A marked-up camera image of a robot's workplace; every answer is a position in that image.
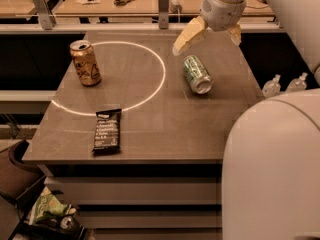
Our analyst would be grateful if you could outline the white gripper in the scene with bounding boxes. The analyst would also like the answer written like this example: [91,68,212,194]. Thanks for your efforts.
[172,0,246,56]

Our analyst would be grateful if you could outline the green soda can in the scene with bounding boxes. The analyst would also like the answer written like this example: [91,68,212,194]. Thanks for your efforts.
[183,55,213,94]

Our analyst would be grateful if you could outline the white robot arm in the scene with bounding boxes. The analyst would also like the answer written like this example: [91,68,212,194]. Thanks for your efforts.
[173,0,320,240]

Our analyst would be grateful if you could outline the gold soda can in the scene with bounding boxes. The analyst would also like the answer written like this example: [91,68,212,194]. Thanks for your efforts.
[70,40,102,86]

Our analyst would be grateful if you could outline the can in floor bin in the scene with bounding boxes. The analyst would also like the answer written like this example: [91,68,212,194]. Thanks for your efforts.
[60,216,79,232]

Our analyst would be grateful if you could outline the white power strip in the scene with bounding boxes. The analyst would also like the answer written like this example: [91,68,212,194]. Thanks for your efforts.
[169,0,182,14]

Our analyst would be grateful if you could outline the clear sanitizer bottle left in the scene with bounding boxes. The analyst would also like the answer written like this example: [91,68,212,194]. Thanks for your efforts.
[262,74,281,98]

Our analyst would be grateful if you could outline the clear sanitizer bottle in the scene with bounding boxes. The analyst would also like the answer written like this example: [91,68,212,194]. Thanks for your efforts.
[286,73,308,93]
[262,74,281,98]

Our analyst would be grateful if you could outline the clear sanitizer bottle right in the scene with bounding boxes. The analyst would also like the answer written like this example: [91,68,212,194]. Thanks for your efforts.
[286,73,308,93]

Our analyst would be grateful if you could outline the scissors on back desk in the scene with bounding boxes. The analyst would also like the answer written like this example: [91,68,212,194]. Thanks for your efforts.
[113,0,136,6]

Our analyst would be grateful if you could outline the black snack bar wrapper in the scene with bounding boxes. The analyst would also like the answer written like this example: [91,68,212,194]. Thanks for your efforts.
[93,108,122,153]

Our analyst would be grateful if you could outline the grey drawer cabinet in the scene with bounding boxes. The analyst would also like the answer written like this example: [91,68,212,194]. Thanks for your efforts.
[40,163,222,240]

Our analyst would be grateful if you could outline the green chip bag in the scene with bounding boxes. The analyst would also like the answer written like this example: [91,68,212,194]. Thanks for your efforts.
[29,187,76,225]

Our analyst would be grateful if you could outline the dark round chair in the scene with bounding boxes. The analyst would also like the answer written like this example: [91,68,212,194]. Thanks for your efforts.
[9,140,43,175]

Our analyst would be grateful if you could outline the grey metal bracket centre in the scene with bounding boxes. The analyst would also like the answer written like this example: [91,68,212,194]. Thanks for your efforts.
[158,0,169,29]

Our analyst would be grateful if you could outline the grey metal bracket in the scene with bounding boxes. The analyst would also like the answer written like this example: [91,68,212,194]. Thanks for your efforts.
[158,0,169,29]
[32,0,56,30]

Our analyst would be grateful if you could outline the grey metal bracket left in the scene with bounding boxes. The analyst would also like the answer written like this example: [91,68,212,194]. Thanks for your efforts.
[32,0,56,30]

